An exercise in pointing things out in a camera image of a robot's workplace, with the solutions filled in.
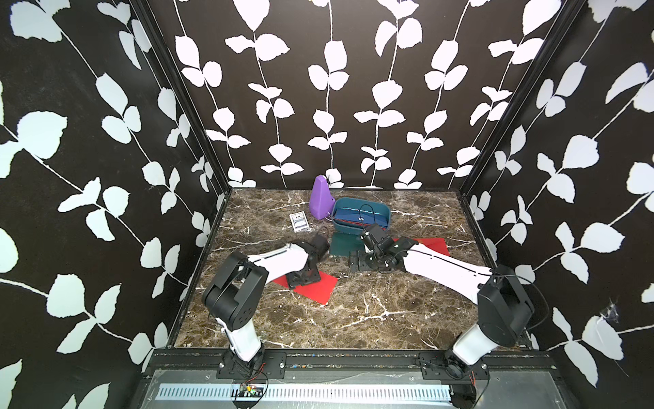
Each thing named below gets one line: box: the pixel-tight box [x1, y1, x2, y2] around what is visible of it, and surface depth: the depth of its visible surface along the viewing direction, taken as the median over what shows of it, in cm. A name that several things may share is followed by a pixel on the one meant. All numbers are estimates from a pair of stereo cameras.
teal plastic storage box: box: [331, 196, 392, 235], surface depth 106 cm
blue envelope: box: [333, 206, 390, 229], surface depth 106 cm
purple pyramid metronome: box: [309, 174, 336, 220], surface depth 107 cm
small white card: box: [289, 210, 310, 233], surface depth 109 cm
